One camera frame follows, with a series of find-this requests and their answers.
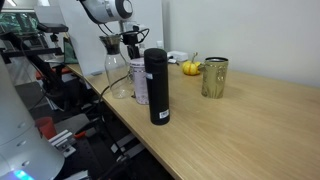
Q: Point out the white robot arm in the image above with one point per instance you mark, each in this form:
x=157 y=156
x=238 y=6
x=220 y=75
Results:
x=104 y=11

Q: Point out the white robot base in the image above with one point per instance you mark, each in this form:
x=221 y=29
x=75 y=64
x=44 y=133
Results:
x=24 y=153

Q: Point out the black thermos bottle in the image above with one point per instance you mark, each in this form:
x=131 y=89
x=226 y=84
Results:
x=156 y=66

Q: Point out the small yellow pumpkin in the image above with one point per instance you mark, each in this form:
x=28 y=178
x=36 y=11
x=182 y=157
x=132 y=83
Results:
x=190 y=67

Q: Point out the white power strip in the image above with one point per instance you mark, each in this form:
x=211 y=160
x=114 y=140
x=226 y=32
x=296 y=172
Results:
x=177 y=55

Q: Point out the glass carafe with steel filter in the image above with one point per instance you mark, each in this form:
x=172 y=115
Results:
x=116 y=68

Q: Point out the gold metal canister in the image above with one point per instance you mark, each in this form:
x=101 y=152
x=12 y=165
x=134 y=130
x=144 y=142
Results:
x=214 y=77

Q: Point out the red cup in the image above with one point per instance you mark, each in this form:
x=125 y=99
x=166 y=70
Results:
x=46 y=127

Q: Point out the black camera on stand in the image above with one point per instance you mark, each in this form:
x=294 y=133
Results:
x=52 y=27

